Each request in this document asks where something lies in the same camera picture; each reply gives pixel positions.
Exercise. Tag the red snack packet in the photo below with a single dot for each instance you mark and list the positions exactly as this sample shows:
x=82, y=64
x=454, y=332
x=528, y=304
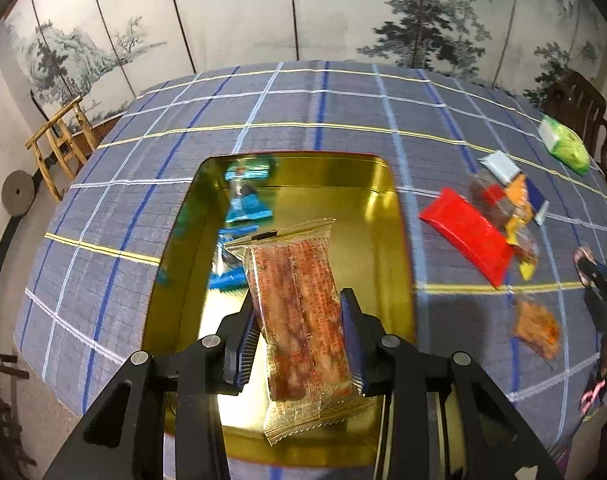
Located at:
x=462, y=225

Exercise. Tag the orange snack pouch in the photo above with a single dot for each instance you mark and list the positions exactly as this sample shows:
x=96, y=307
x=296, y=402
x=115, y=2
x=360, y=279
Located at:
x=517, y=193

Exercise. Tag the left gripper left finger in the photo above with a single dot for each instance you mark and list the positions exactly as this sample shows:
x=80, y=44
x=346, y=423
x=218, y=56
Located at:
x=240, y=332

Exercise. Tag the green tissue pack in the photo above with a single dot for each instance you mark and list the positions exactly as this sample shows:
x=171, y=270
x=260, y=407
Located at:
x=564, y=144

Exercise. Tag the bamboo chair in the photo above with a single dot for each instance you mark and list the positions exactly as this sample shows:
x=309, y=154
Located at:
x=70, y=156

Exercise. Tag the round millstone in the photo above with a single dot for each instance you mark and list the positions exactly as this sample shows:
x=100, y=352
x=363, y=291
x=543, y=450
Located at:
x=18, y=192

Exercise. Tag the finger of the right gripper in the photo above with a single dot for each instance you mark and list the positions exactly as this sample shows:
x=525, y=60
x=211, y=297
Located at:
x=603, y=279

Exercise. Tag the long peanut brittle packet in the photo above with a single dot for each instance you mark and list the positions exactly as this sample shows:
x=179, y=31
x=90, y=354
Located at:
x=297, y=305

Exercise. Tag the white and blue packet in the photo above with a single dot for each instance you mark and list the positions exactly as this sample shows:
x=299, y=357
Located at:
x=504, y=169

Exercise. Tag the blue plaid tablecloth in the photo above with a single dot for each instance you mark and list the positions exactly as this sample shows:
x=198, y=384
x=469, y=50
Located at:
x=367, y=145

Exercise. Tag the yellow pastry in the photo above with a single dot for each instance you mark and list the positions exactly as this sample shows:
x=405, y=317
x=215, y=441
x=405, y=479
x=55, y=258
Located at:
x=525, y=248

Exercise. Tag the blue candy wrapper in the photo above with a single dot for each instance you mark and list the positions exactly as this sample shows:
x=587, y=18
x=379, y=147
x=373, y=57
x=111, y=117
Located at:
x=227, y=272
x=243, y=177

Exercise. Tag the pink candy block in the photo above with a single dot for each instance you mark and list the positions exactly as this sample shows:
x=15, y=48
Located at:
x=584, y=264

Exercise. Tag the orange fried twist snack bag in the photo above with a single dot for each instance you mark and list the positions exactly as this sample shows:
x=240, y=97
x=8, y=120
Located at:
x=537, y=327

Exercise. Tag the painted folding screen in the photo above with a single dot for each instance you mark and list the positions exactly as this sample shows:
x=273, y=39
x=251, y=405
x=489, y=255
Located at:
x=106, y=52

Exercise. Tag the gold and maroon tin box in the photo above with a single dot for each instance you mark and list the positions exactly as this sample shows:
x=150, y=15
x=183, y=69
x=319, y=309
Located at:
x=367, y=251

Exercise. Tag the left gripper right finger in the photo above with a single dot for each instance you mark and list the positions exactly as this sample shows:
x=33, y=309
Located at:
x=362, y=333

